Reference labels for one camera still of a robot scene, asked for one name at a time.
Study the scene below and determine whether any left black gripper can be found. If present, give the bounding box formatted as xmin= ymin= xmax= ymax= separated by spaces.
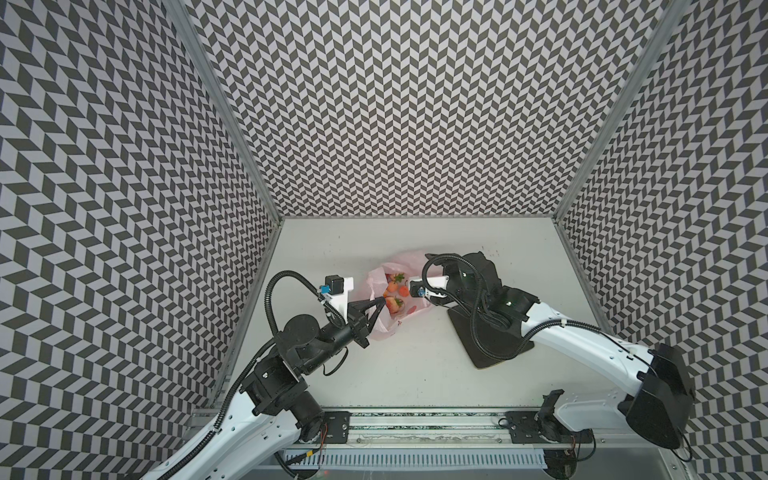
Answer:
xmin=300 ymin=296 xmax=386 ymax=377

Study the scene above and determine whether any pink plastic bag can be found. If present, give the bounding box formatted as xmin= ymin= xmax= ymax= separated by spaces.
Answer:
xmin=364 ymin=250 xmax=434 ymax=340

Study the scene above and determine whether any red yellow fake strawberry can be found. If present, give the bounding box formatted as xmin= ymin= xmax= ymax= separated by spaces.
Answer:
xmin=386 ymin=297 xmax=404 ymax=315

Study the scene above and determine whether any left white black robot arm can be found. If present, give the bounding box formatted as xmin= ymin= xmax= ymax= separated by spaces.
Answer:
xmin=144 ymin=297 xmax=386 ymax=479

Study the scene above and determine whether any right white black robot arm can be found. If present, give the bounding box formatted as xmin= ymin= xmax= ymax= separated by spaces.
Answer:
xmin=408 ymin=252 xmax=695 ymax=450

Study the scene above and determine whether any black square plate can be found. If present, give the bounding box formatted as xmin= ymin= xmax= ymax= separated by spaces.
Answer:
xmin=448 ymin=306 xmax=534 ymax=369

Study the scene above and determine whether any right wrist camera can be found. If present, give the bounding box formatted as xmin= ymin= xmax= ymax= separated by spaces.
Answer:
xmin=413 ymin=276 xmax=449 ymax=299

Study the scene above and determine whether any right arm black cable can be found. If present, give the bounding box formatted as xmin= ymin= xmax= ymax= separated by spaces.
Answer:
xmin=421 ymin=253 xmax=601 ymax=362

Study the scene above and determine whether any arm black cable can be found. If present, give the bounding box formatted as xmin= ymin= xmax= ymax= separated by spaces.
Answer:
xmin=264 ymin=269 xmax=328 ymax=337
xmin=421 ymin=253 xmax=601 ymax=362

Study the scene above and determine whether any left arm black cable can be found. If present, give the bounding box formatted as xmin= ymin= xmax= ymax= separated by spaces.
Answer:
xmin=264 ymin=269 xmax=328 ymax=337

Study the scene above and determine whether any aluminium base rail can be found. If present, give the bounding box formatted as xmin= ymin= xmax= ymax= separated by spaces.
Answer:
xmin=185 ymin=406 xmax=682 ymax=451

